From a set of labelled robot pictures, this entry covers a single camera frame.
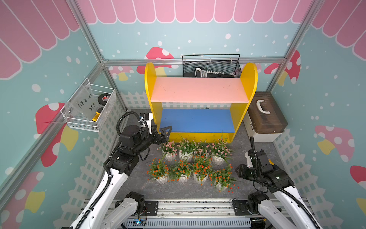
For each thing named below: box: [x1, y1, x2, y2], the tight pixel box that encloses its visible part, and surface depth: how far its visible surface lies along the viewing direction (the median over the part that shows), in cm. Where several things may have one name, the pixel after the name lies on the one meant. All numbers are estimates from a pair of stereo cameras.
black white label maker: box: [194, 66, 235, 78], surface depth 91 cm
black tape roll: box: [97, 93, 112, 106], surface depth 81 cm
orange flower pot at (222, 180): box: [208, 163, 240, 194], surface depth 74 cm
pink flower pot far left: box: [159, 140, 178, 161], surface depth 83 cm
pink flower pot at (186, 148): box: [176, 137, 196, 163], surface depth 83 cm
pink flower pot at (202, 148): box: [193, 138, 212, 158], surface depth 83 cm
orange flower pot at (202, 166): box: [191, 154, 213, 186], surface depth 75 cm
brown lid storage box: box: [243, 91, 288, 143], surface depth 94 cm
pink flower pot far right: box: [211, 137, 234, 166], surface depth 83 cm
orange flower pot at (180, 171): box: [167, 159, 192, 183], surface depth 76 cm
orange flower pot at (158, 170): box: [146, 157, 170, 185], surface depth 76 cm
